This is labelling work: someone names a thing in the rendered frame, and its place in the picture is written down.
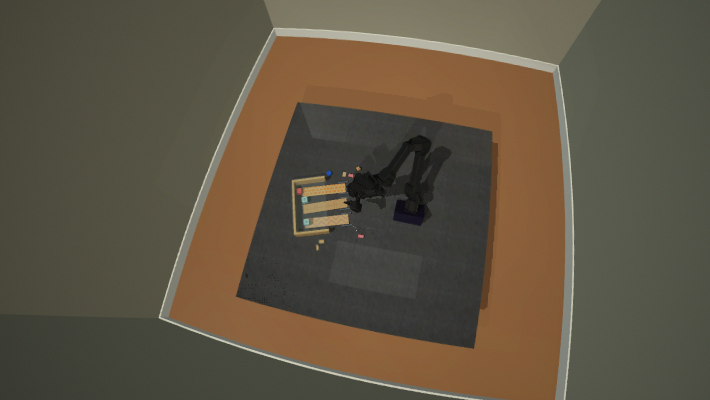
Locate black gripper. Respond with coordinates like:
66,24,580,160
343,173,371,213

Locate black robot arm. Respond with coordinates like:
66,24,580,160
347,136,432,214

